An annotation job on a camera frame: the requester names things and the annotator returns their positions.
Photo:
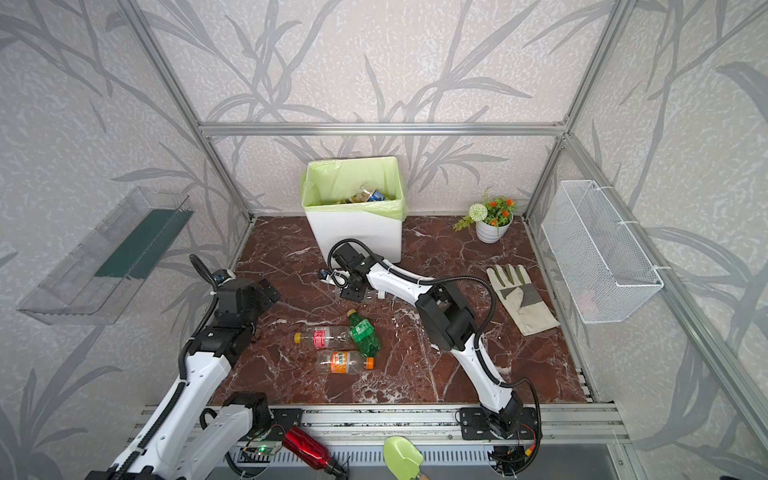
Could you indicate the dark green bottle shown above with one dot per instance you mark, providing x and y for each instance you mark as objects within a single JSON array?
[{"x": 363, "y": 334}]

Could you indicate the green plastic trowel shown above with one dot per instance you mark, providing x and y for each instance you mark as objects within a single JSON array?
[{"x": 403, "y": 459}]

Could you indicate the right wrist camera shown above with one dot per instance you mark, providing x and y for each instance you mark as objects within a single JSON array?
[{"x": 331, "y": 277}]

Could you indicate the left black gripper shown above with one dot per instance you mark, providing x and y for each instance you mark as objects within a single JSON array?
[{"x": 264, "y": 291}]

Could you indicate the red metal bottle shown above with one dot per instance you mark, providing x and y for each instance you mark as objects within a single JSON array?
[{"x": 313, "y": 453}]

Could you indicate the clear plastic wall shelf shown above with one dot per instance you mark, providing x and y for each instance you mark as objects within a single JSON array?
[{"x": 95, "y": 283}]

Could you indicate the white bin with green liner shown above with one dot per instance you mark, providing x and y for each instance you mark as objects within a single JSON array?
[{"x": 326, "y": 189}]

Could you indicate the white pot with flowers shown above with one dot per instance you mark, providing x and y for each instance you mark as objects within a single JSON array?
[{"x": 491, "y": 218}]

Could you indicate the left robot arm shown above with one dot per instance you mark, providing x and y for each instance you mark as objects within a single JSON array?
[{"x": 165, "y": 448}]

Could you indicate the clear bottle blue label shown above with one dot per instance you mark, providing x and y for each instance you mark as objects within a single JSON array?
[{"x": 365, "y": 195}]

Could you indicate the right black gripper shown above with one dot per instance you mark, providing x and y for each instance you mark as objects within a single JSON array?
[{"x": 345, "y": 282}]

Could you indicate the red label bottle yellow cap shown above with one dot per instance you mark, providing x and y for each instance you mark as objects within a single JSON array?
[{"x": 325, "y": 338}]

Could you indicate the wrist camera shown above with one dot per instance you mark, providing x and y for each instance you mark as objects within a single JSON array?
[
  {"x": 331, "y": 277},
  {"x": 221, "y": 276}
]

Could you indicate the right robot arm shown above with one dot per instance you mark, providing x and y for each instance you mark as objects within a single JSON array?
[{"x": 448, "y": 320}]

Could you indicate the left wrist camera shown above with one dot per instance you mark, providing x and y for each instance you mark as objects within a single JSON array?
[{"x": 221, "y": 276}]

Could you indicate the orange label bottle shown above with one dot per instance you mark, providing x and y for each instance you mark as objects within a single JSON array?
[{"x": 343, "y": 362}]

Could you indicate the white wire mesh basket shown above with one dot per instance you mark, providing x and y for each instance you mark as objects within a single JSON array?
[{"x": 607, "y": 273}]

